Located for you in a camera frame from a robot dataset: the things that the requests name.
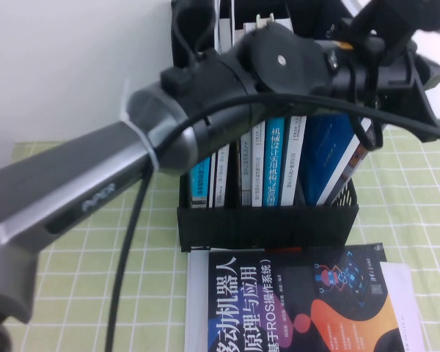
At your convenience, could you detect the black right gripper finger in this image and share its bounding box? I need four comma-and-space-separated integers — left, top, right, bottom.
355, 9, 440, 44
355, 0, 440, 29

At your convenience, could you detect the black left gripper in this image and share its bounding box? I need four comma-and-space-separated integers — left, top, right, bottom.
311, 38, 440, 142

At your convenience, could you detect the white book orange spine band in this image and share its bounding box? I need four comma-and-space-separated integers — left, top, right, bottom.
243, 21, 268, 207
274, 17, 308, 206

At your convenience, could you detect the book with cyan spine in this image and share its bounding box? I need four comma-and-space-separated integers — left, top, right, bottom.
255, 12, 289, 208

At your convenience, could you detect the grey spine book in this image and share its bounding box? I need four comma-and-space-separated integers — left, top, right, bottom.
239, 130, 253, 207

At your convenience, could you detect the black mesh book holder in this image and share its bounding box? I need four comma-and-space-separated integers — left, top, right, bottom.
170, 0, 360, 254

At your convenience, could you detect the thick cyan paperback book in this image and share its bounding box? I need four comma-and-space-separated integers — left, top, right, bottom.
188, 157, 213, 209

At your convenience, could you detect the dark book with orange shapes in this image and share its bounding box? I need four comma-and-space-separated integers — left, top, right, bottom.
207, 243, 406, 352

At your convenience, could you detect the green checked tablecloth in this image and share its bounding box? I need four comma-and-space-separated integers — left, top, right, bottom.
9, 126, 440, 352

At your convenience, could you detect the large dark blue catalogue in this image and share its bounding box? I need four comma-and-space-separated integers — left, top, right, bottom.
299, 21, 357, 206

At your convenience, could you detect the thin tall white sheet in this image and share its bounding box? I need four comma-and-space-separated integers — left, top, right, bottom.
230, 0, 240, 43

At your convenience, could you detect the white cable tie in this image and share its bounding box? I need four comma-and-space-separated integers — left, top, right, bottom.
121, 78, 161, 172

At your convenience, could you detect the thick black cable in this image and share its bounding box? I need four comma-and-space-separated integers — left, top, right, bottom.
104, 91, 440, 352

